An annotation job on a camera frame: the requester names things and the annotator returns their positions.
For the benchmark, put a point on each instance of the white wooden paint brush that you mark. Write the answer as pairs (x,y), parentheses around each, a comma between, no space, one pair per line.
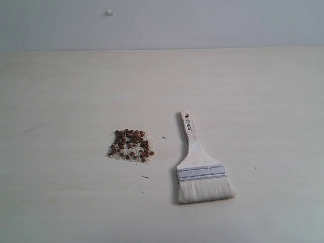
(201,178)

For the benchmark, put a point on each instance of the pile of brown pellets and rice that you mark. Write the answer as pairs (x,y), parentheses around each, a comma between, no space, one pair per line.
(131,145)

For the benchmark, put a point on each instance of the small white wall hook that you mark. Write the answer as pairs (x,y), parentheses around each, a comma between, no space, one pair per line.
(109,13)

